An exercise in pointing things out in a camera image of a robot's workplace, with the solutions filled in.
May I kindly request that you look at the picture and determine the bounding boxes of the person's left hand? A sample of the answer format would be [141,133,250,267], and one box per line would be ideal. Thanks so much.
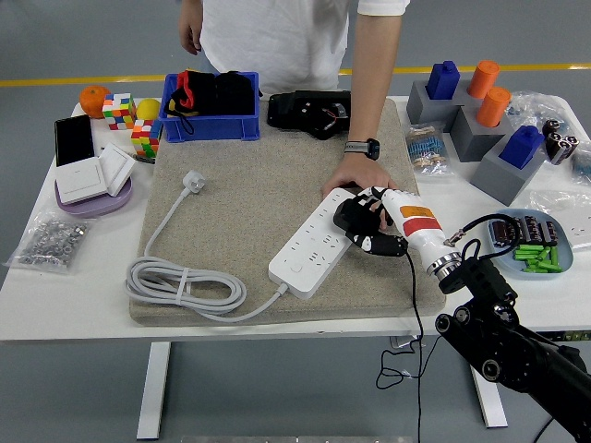
[321,153,401,199]

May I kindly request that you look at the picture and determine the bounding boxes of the person's right hand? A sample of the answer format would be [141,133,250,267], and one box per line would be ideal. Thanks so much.
[178,11,204,56]

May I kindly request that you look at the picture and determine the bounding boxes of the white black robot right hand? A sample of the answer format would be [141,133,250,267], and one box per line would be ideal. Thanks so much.
[344,186,448,268]

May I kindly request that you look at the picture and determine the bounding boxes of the black plug adapter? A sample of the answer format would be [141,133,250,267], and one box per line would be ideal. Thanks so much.
[332,197,387,239]

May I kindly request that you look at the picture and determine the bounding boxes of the white power strip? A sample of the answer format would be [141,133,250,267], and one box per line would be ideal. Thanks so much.
[267,186,373,301]

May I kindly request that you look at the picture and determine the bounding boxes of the black wristwatch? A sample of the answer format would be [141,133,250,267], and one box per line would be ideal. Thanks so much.
[344,138,382,162]

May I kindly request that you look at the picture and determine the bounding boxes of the bag of resistors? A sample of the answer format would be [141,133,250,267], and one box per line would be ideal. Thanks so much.
[404,120,456,176]

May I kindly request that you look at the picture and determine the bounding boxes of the black fabric bundle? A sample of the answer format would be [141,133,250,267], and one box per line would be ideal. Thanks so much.
[212,70,258,116]

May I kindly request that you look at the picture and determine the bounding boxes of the yellow lemon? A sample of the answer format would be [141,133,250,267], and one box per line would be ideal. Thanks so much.
[136,98,163,122]

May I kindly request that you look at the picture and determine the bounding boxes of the person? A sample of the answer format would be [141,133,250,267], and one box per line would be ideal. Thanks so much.
[199,0,411,95]

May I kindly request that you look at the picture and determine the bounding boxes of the grey peg holder block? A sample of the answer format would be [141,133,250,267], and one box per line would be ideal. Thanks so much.
[469,146,549,208]
[405,78,476,126]
[450,104,514,163]

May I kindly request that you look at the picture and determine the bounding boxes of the blue plastic bin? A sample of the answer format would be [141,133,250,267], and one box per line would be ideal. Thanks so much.
[158,71,262,143]

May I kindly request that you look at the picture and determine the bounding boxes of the black electronic device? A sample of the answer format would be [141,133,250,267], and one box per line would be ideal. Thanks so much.
[266,90,353,140]

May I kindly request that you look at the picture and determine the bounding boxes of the grey-brown mat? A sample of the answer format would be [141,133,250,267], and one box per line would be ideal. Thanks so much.
[127,96,448,328]

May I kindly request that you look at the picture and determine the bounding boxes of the colourful puzzle cube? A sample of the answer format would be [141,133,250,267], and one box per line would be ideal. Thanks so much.
[102,92,138,132]
[130,118,163,159]

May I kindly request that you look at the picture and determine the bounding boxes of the orange fruit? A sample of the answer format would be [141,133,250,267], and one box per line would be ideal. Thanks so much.
[78,85,112,120]

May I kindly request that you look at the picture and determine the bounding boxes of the blue square peg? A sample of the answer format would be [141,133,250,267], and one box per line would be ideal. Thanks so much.
[498,125,546,171]
[425,60,462,102]

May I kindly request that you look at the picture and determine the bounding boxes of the green plastic pieces pile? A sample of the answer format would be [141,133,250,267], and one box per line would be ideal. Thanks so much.
[513,244,564,274]

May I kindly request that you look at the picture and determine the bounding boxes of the orange cylinder peg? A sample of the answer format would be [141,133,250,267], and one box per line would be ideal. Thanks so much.
[466,59,501,100]
[475,86,513,128]

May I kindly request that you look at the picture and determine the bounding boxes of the clear bag with white part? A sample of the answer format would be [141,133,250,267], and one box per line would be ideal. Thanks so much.
[528,188,591,245]

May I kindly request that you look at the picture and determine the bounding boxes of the light blue plate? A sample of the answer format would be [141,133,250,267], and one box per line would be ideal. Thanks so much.
[488,208,575,281]

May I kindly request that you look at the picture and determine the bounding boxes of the black smartphone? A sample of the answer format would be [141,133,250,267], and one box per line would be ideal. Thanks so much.
[54,114,97,168]

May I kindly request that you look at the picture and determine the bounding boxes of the black capacitor bundle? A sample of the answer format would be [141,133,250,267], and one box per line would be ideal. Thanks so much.
[541,118,581,166]

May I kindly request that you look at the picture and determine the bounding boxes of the clear bag of blue parts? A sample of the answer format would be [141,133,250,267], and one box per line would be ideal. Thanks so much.
[571,140,591,186]
[505,90,570,135]

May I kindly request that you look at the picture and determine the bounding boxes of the black table control panel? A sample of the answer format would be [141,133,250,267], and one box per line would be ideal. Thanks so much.
[537,329,591,343]

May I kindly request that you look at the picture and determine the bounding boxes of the purple tray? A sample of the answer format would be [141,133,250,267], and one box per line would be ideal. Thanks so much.
[54,176,134,219]

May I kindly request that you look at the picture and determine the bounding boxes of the white table leg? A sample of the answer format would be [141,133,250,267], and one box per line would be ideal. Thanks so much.
[136,341,173,440]
[469,364,509,429]

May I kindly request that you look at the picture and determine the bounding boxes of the bag of metal nuts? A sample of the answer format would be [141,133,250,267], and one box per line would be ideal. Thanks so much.
[3,210,96,276]

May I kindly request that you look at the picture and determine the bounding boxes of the black red strap bundle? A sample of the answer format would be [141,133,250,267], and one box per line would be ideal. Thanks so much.
[163,68,217,136]

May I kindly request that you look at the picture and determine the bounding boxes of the small metal bracket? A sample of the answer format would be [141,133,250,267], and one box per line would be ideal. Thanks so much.
[389,335,427,350]

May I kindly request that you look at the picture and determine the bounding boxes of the grey power strip cord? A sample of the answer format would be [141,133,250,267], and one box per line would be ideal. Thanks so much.
[124,169,290,324]

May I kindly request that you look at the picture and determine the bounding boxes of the white wall switch panel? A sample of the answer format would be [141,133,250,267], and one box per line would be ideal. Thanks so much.
[99,141,138,198]
[54,156,108,206]

